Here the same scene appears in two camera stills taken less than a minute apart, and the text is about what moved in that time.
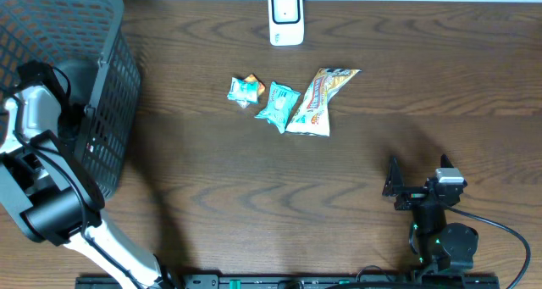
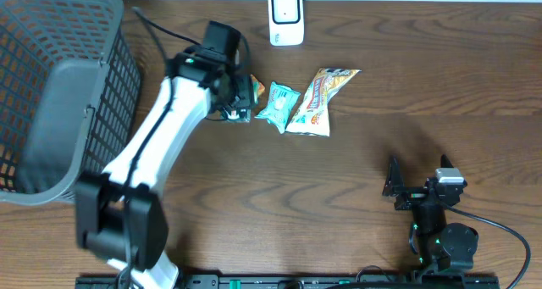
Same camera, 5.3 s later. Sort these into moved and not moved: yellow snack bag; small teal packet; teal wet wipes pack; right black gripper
Moved: small teal packet
Not moved: yellow snack bag; right black gripper; teal wet wipes pack
